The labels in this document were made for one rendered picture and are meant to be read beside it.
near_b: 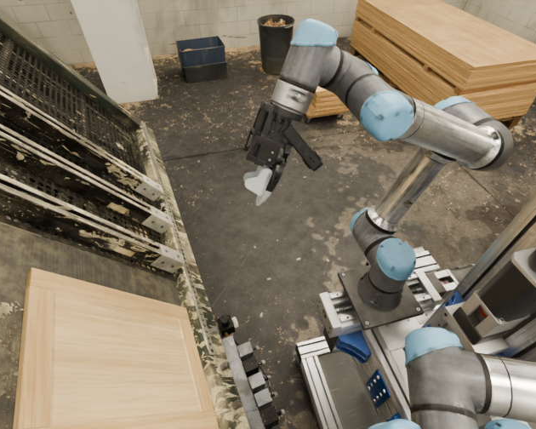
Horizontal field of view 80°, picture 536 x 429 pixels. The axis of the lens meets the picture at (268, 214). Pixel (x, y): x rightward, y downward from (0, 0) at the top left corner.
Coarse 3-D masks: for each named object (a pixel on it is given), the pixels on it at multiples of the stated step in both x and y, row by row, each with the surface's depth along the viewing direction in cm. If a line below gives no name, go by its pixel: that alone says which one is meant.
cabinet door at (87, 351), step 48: (48, 288) 82; (96, 288) 95; (48, 336) 74; (96, 336) 85; (144, 336) 98; (192, 336) 117; (48, 384) 68; (96, 384) 76; (144, 384) 87; (192, 384) 102
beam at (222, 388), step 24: (144, 144) 197; (168, 192) 176; (168, 240) 147; (192, 264) 145; (192, 312) 123; (216, 336) 124; (216, 360) 114; (216, 384) 106; (216, 408) 102; (240, 408) 108
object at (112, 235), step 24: (0, 192) 84; (24, 192) 91; (24, 216) 91; (48, 216) 94; (72, 216) 98; (96, 216) 108; (96, 240) 108; (120, 240) 112; (144, 240) 122; (168, 264) 131
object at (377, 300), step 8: (368, 272) 108; (360, 280) 114; (368, 280) 107; (360, 288) 112; (368, 288) 107; (376, 288) 104; (360, 296) 112; (368, 296) 108; (376, 296) 106; (384, 296) 105; (392, 296) 104; (400, 296) 107; (368, 304) 109; (376, 304) 108; (384, 304) 106; (392, 304) 106
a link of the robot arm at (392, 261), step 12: (384, 240) 101; (396, 240) 100; (372, 252) 102; (384, 252) 97; (396, 252) 97; (408, 252) 97; (372, 264) 102; (384, 264) 96; (396, 264) 95; (408, 264) 95; (372, 276) 104; (384, 276) 98; (396, 276) 96; (408, 276) 97; (384, 288) 102; (396, 288) 101
